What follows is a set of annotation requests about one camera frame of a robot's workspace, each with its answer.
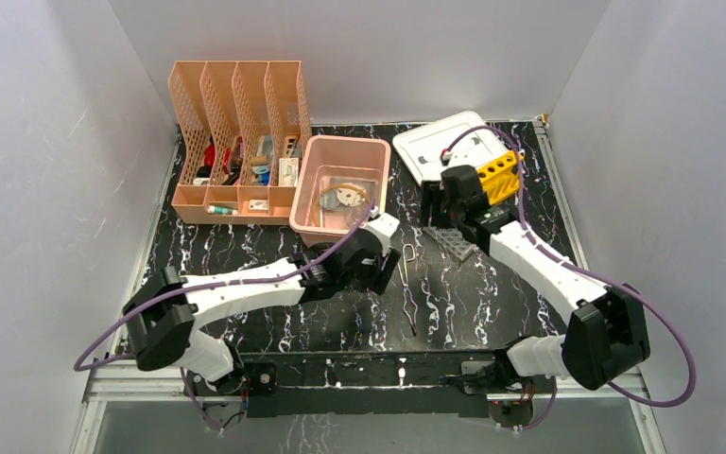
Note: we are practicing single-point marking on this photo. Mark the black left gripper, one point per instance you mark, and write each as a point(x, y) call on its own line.
point(382, 270)

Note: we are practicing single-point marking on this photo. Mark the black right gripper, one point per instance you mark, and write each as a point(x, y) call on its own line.
point(431, 193)

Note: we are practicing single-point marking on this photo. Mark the yellow test tube rack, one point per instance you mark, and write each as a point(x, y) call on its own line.
point(499, 178)

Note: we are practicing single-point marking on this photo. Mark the white container lid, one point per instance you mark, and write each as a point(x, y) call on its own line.
point(420, 148)

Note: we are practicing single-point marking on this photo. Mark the metal crucible tongs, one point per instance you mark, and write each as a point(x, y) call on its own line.
point(410, 308)

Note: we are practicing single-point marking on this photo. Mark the yellow rubber tube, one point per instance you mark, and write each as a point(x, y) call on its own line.
point(335, 199)

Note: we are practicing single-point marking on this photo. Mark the pink plastic bin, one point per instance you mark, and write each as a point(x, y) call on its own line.
point(337, 156)

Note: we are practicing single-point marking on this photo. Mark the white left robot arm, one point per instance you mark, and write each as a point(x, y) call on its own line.
point(165, 317)

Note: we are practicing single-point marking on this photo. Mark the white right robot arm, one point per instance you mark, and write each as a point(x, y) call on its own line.
point(606, 331)

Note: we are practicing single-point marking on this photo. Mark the clear plastic tube rack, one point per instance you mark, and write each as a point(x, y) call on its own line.
point(452, 241)

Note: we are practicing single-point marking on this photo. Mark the pink desk organizer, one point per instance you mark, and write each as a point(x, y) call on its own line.
point(238, 120)

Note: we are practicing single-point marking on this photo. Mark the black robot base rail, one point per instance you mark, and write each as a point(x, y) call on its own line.
point(467, 383)

